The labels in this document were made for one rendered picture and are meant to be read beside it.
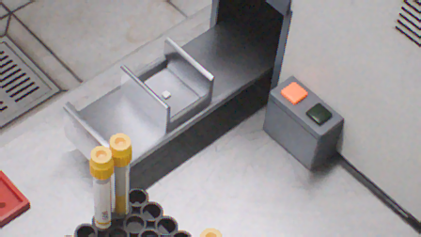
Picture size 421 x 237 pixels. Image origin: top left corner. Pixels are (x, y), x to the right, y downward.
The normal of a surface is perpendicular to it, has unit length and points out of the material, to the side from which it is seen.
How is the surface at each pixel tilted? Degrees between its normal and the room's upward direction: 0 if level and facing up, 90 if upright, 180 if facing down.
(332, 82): 90
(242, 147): 0
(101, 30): 0
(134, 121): 0
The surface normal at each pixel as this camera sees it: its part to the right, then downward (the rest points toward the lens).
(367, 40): -0.73, 0.48
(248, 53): 0.09, -0.64
